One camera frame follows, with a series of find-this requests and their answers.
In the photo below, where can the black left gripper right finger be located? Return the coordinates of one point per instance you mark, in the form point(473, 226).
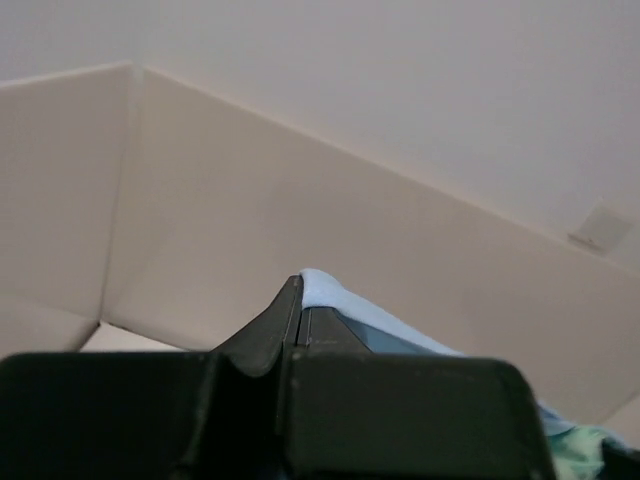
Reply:
point(322, 329)

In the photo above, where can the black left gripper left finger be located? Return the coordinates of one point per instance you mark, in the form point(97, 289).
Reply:
point(255, 349)

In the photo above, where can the light blue pillowcase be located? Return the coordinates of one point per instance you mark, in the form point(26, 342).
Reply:
point(578, 451)

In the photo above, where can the white wall socket plate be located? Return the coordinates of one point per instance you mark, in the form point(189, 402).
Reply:
point(602, 231)

